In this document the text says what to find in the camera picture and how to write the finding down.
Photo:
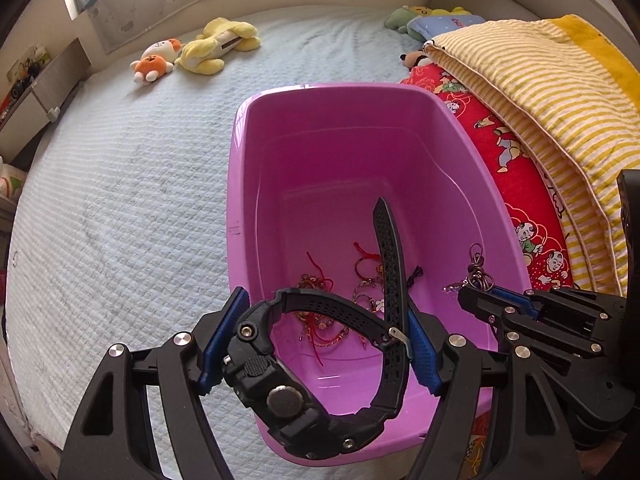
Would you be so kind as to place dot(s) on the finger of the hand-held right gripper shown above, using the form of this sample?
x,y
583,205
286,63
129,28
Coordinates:
x,y
482,302
510,297

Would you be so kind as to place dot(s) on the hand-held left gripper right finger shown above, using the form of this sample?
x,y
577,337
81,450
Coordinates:
x,y
425,355

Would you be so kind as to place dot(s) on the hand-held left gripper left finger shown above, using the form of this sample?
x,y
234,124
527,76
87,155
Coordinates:
x,y
215,350

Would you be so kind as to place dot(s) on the black wrist watch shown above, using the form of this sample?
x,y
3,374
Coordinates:
x,y
290,400

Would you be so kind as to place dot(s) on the purple plastic basin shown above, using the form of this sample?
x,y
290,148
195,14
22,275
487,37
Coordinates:
x,y
350,160

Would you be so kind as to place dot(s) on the red printed quilt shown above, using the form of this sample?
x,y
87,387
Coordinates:
x,y
500,160

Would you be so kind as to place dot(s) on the light blue quilted bed blanket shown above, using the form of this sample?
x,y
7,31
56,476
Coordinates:
x,y
125,185

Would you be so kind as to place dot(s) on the yellow striped quilt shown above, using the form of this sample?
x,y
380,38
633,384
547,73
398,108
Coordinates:
x,y
525,90

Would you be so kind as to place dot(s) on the small dark plush toy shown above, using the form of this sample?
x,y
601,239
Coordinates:
x,y
415,58

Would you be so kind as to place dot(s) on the white printed plastic bag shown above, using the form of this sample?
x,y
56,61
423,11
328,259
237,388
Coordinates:
x,y
10,180

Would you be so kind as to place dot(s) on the yellow fleece blanket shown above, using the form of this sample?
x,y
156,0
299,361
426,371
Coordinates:
x,y
600,45

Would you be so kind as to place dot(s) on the blue printed pillow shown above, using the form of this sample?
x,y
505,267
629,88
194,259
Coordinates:
x,y
440,25

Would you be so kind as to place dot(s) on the small yellow plush toy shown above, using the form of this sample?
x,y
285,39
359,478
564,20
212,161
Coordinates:
x,y
450,11

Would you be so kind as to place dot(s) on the orange and white plush toy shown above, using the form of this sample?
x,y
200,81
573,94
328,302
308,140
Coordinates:
x,y
152,62

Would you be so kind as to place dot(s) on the green plush toy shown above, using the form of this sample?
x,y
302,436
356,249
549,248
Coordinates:
x,y
400,17

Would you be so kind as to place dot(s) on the grey bedside shelf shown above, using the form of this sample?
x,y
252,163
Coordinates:
x,y
45,95

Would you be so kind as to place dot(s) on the assorted small trinkets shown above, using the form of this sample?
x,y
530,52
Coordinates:
x,y
22,75

